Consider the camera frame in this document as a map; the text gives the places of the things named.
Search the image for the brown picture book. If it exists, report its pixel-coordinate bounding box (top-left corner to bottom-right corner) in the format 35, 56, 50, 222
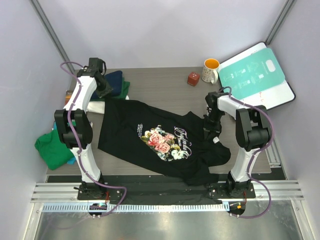
64, 90, 73, 105

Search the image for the dark green folded shirt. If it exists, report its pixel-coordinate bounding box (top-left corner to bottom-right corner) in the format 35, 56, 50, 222
111, 78, 130, 99

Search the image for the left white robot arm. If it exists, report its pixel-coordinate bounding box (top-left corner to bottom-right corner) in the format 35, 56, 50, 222
54, 66, 112, 200

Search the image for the teal folding template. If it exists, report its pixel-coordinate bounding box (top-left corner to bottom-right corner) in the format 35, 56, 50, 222
219, 48, 285, 100

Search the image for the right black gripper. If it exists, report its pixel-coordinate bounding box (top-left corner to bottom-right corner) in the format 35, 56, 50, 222
203, 109, 225, 140

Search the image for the white board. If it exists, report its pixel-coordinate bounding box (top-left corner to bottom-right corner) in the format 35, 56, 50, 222
218, 42, 296, 110

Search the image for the navy blue folded shirt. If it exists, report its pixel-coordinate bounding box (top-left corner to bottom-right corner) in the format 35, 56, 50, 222
105, 70, 124, 97

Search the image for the white mug orange inside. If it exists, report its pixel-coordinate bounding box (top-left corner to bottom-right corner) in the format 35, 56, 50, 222
201, 58, 220, 84

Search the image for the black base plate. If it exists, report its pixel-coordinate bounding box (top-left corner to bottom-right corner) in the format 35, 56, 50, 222
76, 174, 257, 206

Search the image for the black t shirt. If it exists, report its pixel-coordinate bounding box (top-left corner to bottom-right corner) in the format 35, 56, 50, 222
98, 98, 231, 186

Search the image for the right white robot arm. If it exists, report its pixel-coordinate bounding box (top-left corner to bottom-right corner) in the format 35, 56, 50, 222
203, 91, 274, 198

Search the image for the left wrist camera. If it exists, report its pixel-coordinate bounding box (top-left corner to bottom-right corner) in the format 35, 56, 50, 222
84, 57, 107, 75

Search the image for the red cube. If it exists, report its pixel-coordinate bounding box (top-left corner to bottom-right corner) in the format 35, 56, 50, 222
187, 72, 200, 87

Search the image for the white folded shirt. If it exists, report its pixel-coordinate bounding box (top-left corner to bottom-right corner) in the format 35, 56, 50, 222
86, 94, 130, 114

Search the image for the bright green crumpled shirt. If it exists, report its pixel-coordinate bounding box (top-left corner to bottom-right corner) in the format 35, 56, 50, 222
34, 129, 74, 171

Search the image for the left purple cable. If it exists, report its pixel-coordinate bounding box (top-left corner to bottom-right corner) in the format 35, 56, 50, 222
59, 61, 128, 217

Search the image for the turquoise shirt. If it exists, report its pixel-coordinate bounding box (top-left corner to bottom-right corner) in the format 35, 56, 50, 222
52, 122, 77, 165

